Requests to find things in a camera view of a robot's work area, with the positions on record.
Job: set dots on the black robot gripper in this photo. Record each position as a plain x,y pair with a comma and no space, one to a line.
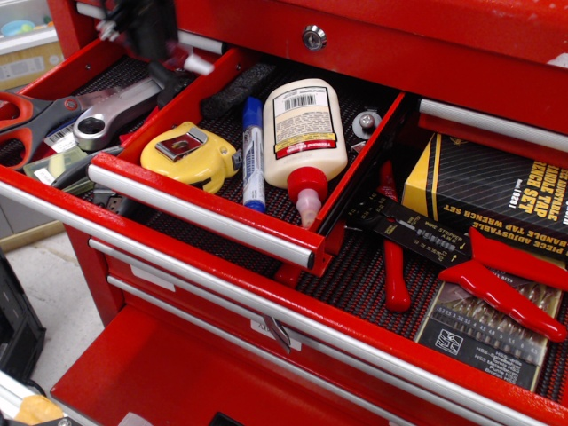
129,17

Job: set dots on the dark red glue tube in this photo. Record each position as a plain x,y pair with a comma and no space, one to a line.
182,58

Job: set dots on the small red open drawer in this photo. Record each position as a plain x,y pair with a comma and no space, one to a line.
276,233

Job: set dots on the white wood glue bottle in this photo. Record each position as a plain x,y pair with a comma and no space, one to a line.
304,145

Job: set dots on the wide red open drawer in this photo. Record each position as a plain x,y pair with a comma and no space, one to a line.
197,331

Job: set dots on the black foam block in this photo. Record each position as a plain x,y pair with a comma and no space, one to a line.
235,93

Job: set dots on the chrome ratchet wrench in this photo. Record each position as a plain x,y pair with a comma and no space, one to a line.
94,129

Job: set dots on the yellow tape measure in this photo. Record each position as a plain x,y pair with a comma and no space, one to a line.
193,156

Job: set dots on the cardboard box in background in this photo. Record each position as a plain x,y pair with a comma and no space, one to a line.
23,67

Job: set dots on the blue white marker pen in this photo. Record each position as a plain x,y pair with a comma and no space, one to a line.
253,193

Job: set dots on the green clear plastic case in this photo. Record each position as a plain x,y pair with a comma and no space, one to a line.
65,171

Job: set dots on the silver cabinet key lock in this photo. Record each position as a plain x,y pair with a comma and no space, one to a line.
314,38

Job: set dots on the red metal tool chest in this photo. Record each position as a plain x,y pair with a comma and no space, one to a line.
496,57

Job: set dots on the round metal washer bolt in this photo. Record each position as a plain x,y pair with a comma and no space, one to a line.
365,124

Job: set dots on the black equipment box on floor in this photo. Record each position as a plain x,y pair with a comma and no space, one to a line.
22,333

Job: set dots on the black yellow tap wrench box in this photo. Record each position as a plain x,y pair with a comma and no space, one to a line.
505,196

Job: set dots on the drill bit set case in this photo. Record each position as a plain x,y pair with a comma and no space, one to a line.
466,328

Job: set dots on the black handled utility tool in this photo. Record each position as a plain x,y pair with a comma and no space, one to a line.
171,83

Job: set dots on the orange handled scissors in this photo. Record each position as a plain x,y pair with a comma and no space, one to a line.
33,120

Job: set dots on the red handled wire stripper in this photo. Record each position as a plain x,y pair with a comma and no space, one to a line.
469,260

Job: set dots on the red handled pliers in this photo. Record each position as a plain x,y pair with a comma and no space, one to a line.
397,298

